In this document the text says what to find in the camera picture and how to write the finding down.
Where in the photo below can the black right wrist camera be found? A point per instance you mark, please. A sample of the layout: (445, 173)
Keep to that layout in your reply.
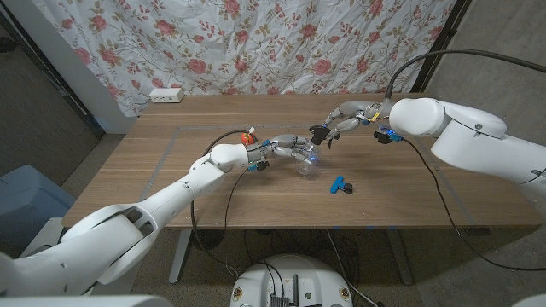
(384, 136)

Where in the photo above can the clear plastic spray bottle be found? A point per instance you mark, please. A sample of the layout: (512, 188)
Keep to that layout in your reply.
(305, 167)

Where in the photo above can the blue and black clip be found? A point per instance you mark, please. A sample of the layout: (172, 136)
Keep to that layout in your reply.
(338, 184)

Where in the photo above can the black stand pole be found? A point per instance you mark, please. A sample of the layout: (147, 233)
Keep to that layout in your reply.
(51, 74)
(443, 38)

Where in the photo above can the grey table leg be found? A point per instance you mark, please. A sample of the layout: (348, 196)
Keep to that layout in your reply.
(179, 260)
(401, 260)

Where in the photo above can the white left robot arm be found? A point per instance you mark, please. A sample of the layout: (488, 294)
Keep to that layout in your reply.
(106, 239)

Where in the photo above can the orange toy ball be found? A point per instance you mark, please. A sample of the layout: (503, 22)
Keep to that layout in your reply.
(247, 138)

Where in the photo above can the floral backdrop cloth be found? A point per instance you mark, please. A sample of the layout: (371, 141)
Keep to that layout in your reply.
(256, 42)

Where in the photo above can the blue plastic bin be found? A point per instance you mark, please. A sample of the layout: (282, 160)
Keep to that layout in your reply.
(21, 196)

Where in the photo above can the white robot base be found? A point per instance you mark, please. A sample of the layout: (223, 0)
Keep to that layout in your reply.
(298, 273)

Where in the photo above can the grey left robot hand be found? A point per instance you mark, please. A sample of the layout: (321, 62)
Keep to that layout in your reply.
(286, 143)

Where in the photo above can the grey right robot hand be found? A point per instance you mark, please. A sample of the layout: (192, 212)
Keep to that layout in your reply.
(362, 111)

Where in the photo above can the white power strip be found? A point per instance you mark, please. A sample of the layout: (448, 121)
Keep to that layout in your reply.
(166, 95)

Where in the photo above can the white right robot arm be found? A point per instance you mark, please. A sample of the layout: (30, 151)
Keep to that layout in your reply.
(482, 145)

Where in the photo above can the black trigger sprayer head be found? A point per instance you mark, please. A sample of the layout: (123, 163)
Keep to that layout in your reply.
(319, 133)

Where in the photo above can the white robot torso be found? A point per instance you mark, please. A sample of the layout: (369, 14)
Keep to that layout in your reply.
(85, 302)

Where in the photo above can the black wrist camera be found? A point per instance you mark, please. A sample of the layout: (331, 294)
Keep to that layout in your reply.
(261, 165)
(384, 136)

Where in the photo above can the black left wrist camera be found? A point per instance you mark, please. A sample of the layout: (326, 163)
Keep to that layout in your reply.
(261, 165)

